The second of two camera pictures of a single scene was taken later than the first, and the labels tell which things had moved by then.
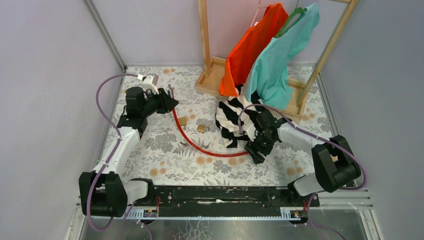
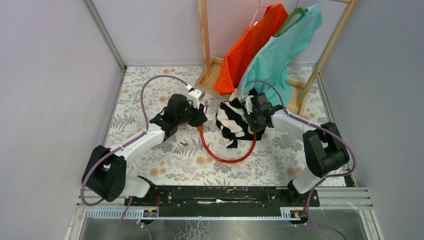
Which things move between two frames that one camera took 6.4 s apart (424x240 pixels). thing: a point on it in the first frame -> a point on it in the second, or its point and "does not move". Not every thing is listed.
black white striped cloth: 236,118 does not move
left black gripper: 166,102 -> 200,118
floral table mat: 185,147 does not move
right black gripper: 252,146 -> 254,128
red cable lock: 193,146 -> 205,109
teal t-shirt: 266,77 does not move
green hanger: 298,10 does not move
